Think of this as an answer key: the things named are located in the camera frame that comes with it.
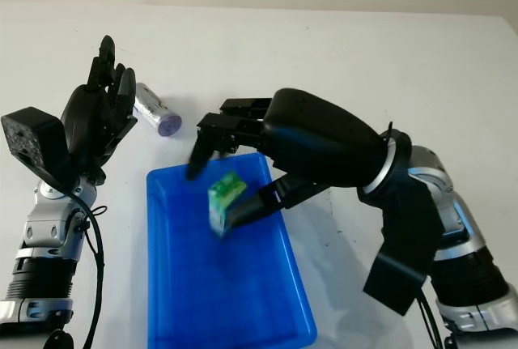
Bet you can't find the green white carton box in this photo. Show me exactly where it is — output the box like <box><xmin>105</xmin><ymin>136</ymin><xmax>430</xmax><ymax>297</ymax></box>
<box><xmin>207</xmin><ymin>170</ymin><xmax>248</xmax><ymax>239</ymax></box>

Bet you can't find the silver purple bag roll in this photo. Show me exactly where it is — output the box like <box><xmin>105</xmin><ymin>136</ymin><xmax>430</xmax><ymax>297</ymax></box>
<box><xmin>133</xmin><ymin>83</ymin><xmax>183</xmax><ymax>138</ymax></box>

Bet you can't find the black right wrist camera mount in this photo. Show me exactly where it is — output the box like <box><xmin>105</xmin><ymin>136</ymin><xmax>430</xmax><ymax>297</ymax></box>
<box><xmin>362</xmin><ymin>129</ymin><xmax>443</xmax><ymax>317</ymax></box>

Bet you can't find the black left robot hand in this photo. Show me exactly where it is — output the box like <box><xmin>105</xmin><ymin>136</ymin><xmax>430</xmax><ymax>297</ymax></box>
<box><xmin>60</xmin><ymin>35</ymin><xmax>138</xmax><ymax>186</ymax></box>

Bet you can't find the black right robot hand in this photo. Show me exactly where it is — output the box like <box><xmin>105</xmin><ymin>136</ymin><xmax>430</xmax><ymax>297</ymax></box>
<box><xmin>185</xmin><ymin>87</ymin><xmax>390</xmax><ymax>231</ymax></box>

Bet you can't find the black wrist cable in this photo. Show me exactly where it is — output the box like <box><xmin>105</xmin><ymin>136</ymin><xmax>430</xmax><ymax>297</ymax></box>
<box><xmin>414</xmin><ymin>286</ymin><xmax>448</xmax><ymax>349</ymax></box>
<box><xmin>72</xmin><ymin>191</ymin><xmax>108</xmax><ymax>349</ymax></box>

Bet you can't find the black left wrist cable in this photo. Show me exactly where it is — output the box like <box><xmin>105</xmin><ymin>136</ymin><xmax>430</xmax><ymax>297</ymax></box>
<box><xmin>72</xmin><ymin>191</ymin><xmax>108</xmax><ymax>349</ymax></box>

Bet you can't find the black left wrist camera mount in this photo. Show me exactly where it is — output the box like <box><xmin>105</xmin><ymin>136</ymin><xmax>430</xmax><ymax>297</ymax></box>
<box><xmin>0</xmin><ymin>107</ymin><xmax>78</xmax><ymax>198</ymax></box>

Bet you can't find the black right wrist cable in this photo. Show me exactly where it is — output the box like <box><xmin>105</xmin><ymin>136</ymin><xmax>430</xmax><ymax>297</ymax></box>
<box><xmin>414</xmin><ymin>286</ymin><xmax>448</xmax><ymax>349</ymax></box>

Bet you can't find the blue plastic tray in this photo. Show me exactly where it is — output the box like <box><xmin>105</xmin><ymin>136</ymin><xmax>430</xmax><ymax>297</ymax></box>
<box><xmin>145</xmin><ymin>152</ymin><xmax>319</xmax><ymax>349</ymax></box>

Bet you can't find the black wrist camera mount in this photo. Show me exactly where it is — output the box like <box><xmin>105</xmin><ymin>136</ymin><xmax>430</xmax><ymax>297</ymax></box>
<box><xmin>362</xmin><ymin>129</ymin><xmax>443</xmax><ymax>317</ymax></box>
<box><xmin>0</xmin><ymin>107</ymin><xmax>78</xmax><ymax>198</ymax></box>

